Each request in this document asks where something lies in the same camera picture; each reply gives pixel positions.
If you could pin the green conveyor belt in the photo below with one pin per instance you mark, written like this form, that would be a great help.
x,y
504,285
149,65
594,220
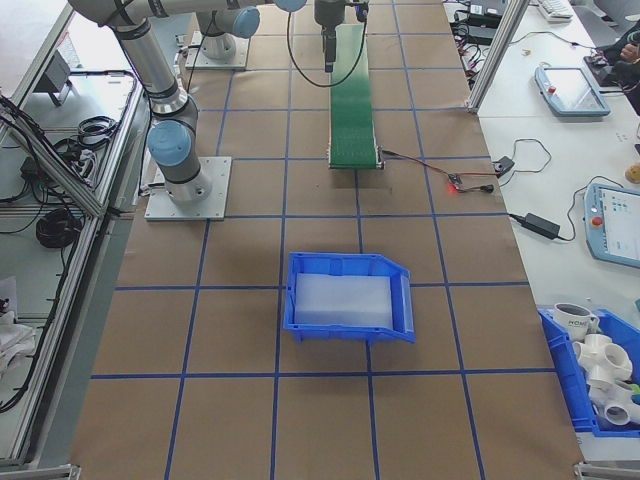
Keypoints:
x,y
352,125

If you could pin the black power adapter brick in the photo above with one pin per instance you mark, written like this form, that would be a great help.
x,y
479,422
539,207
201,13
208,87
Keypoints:
x,y
541,225

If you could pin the small black switch box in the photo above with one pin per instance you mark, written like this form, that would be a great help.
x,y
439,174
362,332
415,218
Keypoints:
x,y
503,165

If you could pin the teach pendant lit screen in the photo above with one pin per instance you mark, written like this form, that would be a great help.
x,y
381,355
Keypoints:
x,y
615,225

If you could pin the white crumpled cloth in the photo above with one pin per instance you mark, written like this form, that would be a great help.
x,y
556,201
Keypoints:
x,y
15,340

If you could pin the white keyboard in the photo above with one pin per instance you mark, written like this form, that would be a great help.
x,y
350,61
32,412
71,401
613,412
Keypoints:
x,y
555,10

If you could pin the white printed mug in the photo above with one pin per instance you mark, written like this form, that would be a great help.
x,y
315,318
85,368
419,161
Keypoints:
x,y
570,320

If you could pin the blue bin with fittings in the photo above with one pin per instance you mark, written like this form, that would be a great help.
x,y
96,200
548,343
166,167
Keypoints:
x,y
565,385

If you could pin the white PVC cross fitting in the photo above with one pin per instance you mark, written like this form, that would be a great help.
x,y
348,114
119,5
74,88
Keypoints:
x,y
600,355

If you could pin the teach pendant blank screen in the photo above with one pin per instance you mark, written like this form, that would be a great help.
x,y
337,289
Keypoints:
x,y
572,90

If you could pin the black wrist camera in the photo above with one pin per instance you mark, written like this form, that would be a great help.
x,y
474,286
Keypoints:
x,y
359,9

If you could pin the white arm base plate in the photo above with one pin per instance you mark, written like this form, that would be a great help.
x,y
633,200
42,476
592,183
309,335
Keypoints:
x,y
240,55
215,200

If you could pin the black power supply unit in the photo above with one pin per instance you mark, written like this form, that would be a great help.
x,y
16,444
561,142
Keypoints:
x,y
485,12

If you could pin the small circuit board red LED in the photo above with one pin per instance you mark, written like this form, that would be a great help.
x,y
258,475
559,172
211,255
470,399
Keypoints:
x,y
454,181

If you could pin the blue open-front storage bin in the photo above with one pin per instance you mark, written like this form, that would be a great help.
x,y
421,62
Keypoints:
x,y
295,330

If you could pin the slanted aluminium profile post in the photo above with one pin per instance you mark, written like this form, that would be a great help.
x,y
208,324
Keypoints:
x,y
494,55

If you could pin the white PVC elbow fitting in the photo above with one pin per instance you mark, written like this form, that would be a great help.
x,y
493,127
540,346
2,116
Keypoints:
x,y
612,407

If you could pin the V-shaped metal bar frame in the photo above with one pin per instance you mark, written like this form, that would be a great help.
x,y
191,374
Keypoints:
x,y
60,175

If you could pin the grey box on stand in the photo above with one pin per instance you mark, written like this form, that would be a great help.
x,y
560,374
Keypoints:
x,y
52,75

